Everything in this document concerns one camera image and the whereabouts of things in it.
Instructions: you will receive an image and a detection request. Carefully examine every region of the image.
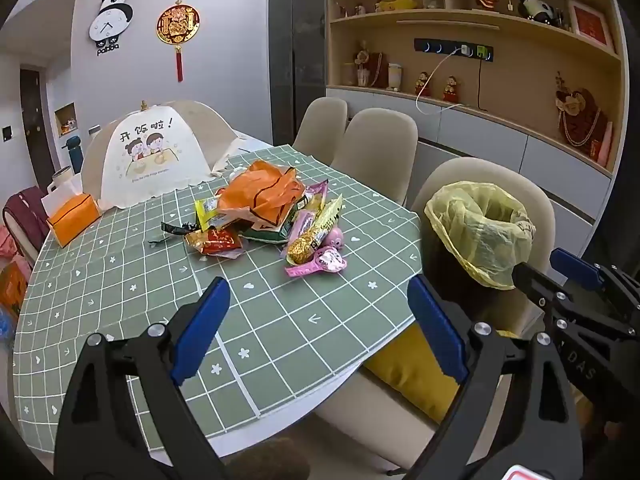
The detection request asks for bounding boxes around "beige dining chair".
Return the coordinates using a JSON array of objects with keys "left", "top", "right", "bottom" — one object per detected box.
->
[
  {"left": 317, "top": 156, "right": 557, "bottom": 471},
  {"left": 330, "top": 107, "right": 419, "bottom": 206},
  {"left": 292, "top": 96, "right": 349, "bottom": 158}
]

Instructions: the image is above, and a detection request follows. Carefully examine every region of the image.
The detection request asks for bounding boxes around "yellow seat cushion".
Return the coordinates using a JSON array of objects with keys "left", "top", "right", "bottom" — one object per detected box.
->
[{"left": 362, "top": 322, "right": 521, "bottom": 423}]

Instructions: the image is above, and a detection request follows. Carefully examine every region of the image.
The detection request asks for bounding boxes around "panda plush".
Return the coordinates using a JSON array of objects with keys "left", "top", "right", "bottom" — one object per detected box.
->
[{"left": 517, "top": 0, "right": 558, "bottom": 23}]

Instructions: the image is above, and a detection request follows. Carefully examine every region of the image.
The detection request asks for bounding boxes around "pink caterpillar toy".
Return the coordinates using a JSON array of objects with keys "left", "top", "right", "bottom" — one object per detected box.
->
[{"left": 285, "top": 227, "right": 349, "bottom": 279}]

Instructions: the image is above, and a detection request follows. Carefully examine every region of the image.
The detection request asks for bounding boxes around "blue thermos bottle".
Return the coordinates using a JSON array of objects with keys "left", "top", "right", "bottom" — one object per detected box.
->
[{"left": 62, "top": 135, "right": 84, "bottom": 175}]

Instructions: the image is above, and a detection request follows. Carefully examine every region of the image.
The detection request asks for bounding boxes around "dark tall cabinet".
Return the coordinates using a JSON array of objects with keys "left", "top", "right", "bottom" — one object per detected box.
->
[{"left": 267, "top": 0, "right": 328, "bottom": 148}]

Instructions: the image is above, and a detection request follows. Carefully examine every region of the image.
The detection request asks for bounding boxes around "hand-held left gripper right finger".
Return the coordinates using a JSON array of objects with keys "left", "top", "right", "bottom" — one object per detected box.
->
[{"left": 400, "top": 275, "right": 586, "bottom": 480}]

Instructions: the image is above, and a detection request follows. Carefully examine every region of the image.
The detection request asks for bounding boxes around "flower vase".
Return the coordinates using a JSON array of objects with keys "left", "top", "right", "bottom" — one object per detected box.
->
[{"left": 354, "top": 40, "right": 373, "bottom": 87}]

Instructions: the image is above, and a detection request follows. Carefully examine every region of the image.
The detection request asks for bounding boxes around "black power socket rail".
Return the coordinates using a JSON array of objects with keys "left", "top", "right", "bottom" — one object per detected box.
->
[{"left": 414, "top": 37, "right": 496, "bottom": 63}]

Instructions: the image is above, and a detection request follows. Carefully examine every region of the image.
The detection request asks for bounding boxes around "wooden wall shelf unit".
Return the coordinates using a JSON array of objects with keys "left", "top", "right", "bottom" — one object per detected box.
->
[{"left": 325, "top": 0, "right": 631, "bottom": 176}]

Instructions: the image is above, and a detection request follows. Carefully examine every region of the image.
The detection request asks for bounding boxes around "brown bear plush with pearls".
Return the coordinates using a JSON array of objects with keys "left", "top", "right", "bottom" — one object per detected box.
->
[{"left": 554, "top": 72, "right": 613, "bottom": 151}]

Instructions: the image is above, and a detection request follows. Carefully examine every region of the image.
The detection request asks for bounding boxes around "dark wooden door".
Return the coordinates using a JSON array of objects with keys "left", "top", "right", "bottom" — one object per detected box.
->
[{"left": 20, "top": 65, "right": 56, "bottom": 191}]

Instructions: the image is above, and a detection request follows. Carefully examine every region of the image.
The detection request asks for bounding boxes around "white charger cable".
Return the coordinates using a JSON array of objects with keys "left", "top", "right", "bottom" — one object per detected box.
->
[{"left": 415, "top": 45, "right": 472, "bottom": 117}]

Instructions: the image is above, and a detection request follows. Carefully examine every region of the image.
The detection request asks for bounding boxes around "pink bottle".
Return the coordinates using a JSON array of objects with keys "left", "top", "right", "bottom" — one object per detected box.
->
[{"left": 597, "top": 122, "right": 615, "bottom": 168}]

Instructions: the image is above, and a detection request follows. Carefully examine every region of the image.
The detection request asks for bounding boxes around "orange plastic bag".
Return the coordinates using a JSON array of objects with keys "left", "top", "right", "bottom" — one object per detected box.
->
[{"left": 216, "top": 159, "right": 307, "bottom": 228}]

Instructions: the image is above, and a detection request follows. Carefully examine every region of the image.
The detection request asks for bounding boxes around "person's brown plush clothing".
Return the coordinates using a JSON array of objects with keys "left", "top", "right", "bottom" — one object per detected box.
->
[{"left": 223, "top": 436, "right": 312, "bottom": 480}]

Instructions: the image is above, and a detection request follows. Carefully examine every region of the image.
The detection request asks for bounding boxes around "dark red pearl box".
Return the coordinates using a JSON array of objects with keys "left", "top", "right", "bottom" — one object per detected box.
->
[{"left": 367, "top": 52, "right": 391, "bottom": 90}]

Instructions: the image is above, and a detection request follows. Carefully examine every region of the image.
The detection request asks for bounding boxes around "black strip wrapper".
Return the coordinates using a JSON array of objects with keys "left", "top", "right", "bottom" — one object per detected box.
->
[{"left": 147, "top": 220, "right": 201, "bottom": 246}]

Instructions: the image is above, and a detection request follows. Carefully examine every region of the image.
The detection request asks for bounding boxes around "yellow pink candy wrapper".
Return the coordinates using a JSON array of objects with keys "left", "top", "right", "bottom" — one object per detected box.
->
[{"left": 286, "top": 195, "right": 346, "bottom": 266}]

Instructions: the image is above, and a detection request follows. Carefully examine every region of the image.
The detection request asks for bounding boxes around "red picture frame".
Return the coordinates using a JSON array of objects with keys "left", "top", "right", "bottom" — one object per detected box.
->
[{"left": 566, "top": 0, "right": 615, "bottom": 51}]

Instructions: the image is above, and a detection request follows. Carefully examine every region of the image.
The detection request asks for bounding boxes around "dark red bag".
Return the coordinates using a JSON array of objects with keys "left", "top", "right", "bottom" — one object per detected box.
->
[{"left": 2, "top": 185, "right": 51, "bottom": 261}]

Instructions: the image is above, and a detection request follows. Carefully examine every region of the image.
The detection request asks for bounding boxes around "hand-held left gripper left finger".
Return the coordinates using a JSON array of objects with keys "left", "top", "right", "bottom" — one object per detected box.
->
[{"left": 52, "top": 276, "right": 232, "bottom": 480}]

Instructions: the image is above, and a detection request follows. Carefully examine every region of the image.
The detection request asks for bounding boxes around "red gold snack packet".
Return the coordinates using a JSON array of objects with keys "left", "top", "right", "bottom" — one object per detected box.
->
[{"left": 185, "top": 227, "right": 243, "bottom": 259}]

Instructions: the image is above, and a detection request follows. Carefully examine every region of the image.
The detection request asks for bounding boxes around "white low cabinet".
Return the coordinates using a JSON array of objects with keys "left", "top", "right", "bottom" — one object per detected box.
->
[{"left": 325, "top": 87, "right": 616, "bottom": 256}]

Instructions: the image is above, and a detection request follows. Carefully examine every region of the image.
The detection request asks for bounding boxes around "panda wall clock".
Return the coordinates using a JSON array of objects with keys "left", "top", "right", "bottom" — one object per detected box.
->
[{"left": 89, "top": 0, "right": 135, "bottom": 56}]

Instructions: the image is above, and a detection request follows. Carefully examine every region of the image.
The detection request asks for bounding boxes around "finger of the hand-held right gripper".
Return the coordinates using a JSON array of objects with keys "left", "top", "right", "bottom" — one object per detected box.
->
[
  {"left": 550, "top": 248, "right": 640, "bottom": 311},
  {"left": 511, "top": 261, "right": 636, "bottom": 341}
]

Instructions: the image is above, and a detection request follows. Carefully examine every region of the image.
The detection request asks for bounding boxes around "yellow snack wrapper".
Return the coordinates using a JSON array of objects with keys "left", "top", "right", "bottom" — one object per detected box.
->
[{"left": 194, "top": 197, "right": 236, "bottom": 231}]

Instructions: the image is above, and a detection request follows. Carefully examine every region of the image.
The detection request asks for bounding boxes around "beige folding food cover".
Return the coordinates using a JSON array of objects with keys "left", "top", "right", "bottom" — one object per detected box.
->
[{"left": 80, "top": 100, "right": 241, "bottom": 211}]

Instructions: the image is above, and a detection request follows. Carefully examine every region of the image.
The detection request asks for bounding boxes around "green white snack packet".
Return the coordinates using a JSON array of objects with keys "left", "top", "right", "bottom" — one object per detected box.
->
[{"left": 240, "top": 205, "right": 296, "bottom": 246}]

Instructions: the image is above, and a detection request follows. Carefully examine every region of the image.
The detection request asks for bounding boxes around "white lidded mug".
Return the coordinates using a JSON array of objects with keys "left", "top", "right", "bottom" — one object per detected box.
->
[{"left": 48, "top": 168, "right": 84, "bottom": 196}]

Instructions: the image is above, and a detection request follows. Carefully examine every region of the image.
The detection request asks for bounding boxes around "green checked tablecloth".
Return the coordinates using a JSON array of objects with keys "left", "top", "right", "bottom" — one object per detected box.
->
[{"left": 12, "top": 144, "right": 423, "bottom": 461}]

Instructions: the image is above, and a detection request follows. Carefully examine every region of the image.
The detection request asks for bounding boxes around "black charger cable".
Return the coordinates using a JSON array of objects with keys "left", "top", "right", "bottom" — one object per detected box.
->
[{"left": 475, "top": 46, "right": 493, "bottom": 111}]

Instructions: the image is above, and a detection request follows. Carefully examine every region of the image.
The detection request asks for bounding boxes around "orange printed bag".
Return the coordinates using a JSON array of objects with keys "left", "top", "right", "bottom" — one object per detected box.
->
[{"left": 0, "top": 260, "right": 28, "bottom": 318}]

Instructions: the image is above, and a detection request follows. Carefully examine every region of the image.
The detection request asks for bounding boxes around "orange tissue box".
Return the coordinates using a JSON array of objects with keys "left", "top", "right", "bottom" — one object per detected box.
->
[{"left": 47, "top": 195, "right": 102, "bottom": 248}]

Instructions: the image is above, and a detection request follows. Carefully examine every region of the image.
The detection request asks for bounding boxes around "dark waste bin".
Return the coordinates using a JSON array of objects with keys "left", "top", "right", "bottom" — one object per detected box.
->
[{"left": 424, "top": 220, "right": 506, "bottom": 331}]

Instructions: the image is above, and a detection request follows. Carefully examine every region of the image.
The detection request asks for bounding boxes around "red knot wall ornament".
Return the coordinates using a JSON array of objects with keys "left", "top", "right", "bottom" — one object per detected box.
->
[{"left": 156, "top": 0, "right": 201, "bottom": 83}]

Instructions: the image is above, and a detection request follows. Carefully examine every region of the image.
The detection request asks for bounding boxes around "long pink foil wrapper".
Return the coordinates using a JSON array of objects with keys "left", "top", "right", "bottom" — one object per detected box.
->
[{"left": 300, "top": 180, "right": 331, "bottom": 211}]

